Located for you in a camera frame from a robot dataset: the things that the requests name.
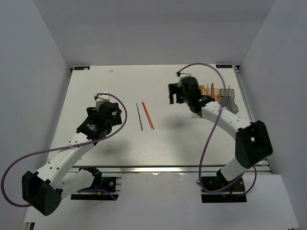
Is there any yellow plastic fork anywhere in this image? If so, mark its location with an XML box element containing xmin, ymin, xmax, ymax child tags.
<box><xmin>199</xmin><ymin>85</ymin><xmax>209</xmax><ymax>95</ymax></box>

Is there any red-orange plastic knife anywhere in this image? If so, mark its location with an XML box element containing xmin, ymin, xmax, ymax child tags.
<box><xmin>211</xmin><ymin>83</ymin><xmax>215</xmax><ymax>99</ymax></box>

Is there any teal plastic chopstick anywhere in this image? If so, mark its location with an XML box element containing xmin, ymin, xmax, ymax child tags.
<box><xmin>136</xmin><ymin>103</ymin><xmax>143</xmax><ymax>131</ymax></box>

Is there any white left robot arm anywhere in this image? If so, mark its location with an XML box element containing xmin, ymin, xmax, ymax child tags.
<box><xmin>22</xmin><ymin>92</ymin><xmax>128</xmax><ymax>216</ymax></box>

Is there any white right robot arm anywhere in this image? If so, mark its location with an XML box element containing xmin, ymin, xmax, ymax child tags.
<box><xmin>178</xmin><ymin>77</ymin><xmax>273</xmax><ymax>191</ymax></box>

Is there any clear plastic container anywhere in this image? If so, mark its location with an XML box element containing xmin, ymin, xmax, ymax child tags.
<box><xmin>191</xmin><ymin>87</ymin><xmax>209</xmax><ymax>118</ymax></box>

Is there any orange translucent plastic container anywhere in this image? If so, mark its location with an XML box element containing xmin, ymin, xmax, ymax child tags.
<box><xmin>202</xmin><ymin>88</ymin><xmax>221</xmax><ymax>116</ymax></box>

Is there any grey translucent plastic container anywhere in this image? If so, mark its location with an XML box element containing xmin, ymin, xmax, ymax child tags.
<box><xmin>219</xmin><ymin>89</ymin><xmax>239</xmax><ymax>115</ymax></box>

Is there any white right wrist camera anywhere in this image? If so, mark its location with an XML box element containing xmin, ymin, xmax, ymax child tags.
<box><xmin>176</xmin><ymin>69</ymin><xmax>192</xmax><ymax>77</ymax></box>

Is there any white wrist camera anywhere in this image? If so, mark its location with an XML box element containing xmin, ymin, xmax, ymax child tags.
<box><xmin>176</xmin><ymin>69</ymin><xmax>192</xmax><ymax>77</ymax></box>
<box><xmin>94</xmin><ymin>91</ymin><xmax>110</xmax><ymax>111</ymax></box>

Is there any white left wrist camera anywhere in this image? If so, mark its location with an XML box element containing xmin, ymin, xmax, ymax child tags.
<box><xmin>94</xmin><ymin>91</ymin><xmax>110</xmax><ymax>111</ymax></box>

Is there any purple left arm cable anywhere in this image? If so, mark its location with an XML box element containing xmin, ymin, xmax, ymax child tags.
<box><xmin>0</xmin><ymin>93</ymin><xmax>128</xmax><ymax>207</ymax></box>

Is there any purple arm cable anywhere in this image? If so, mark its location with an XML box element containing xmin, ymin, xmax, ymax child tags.
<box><xmin>176</xmin><ymin>63</ymin><xmax>258</xmax><ymax>194</ymax></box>
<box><xmin>0</xmin><ymin>93</ymin><xmax>128</xmax><ymax>207</ymax></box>

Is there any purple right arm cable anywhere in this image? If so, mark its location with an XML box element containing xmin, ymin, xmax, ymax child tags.
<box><xmin>176</xmin><ymin>63</ymin><xmax>258</xmax><ymax>194</ymax></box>

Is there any aluminium table front rail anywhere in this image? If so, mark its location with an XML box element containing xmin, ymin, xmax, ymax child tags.
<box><xmin>68</xmin><ymin>164</ymin><xmax>271</xmax><ymax>173</ymax></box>

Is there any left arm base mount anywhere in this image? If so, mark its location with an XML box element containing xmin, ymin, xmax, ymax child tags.
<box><xmin>71</xmin><ymin>177</ymin><xmax>122</xmax><ymax>201</ymax></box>

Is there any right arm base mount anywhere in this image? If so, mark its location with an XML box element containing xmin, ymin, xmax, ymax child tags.
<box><xmin>198</xmin><ymin>176</ymin><xmax>248</xmax><ymax>204</ymax></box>

